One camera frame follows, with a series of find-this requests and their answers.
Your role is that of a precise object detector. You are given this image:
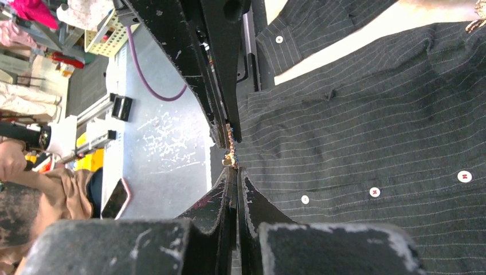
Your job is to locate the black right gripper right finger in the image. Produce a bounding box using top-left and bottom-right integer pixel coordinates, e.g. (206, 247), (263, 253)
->
(237, 168), (425, 274)

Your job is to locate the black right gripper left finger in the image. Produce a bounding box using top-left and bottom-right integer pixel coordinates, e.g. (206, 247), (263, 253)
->
(22, 167), (237, 274)

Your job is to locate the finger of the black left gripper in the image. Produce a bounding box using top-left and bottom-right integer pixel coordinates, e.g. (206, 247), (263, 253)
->
(182, 1), (251, 143)
(126, 0), (228, 149)

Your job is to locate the black pinstriped button shirt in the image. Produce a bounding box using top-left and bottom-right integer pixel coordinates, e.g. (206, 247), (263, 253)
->
(237, 22), (485, 274)

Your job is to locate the pink gold brooch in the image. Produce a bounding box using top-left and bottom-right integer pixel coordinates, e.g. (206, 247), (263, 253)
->
(465, 0), (485, 33)

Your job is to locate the person hand in background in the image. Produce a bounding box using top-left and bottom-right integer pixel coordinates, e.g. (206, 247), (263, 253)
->
(1, 139), (27, 180)

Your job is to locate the yellow perforated basket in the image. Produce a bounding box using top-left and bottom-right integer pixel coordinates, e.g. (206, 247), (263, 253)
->
(84, 10), (128, 57)

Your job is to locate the smartphone with pink case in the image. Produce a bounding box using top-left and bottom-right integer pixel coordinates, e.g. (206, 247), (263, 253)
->
(100, 178), (132, 219)

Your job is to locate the red cloth in background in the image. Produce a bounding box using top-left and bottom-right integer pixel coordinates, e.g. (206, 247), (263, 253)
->
(8, 0), (59, 29)

